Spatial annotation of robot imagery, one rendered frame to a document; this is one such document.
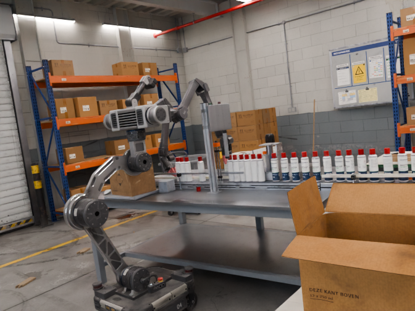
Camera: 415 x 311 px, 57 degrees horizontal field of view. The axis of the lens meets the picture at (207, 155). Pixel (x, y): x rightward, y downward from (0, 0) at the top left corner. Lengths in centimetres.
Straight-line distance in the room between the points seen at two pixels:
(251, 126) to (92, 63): 323
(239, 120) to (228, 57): 230
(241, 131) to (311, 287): 540
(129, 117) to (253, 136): 390
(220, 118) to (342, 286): 184
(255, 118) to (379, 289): 536
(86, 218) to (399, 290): 184
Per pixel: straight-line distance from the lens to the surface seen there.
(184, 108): 274
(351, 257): 106
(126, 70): 715
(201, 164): 308
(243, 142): 652
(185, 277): 289
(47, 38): 736
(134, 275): 279
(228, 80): 847
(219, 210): 257
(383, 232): 141
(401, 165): 251
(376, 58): 695
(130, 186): 306
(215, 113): 280
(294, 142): 771
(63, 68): 645
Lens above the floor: 141
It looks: 6 degrees down
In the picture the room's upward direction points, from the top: 7 degrees counter-clockwise
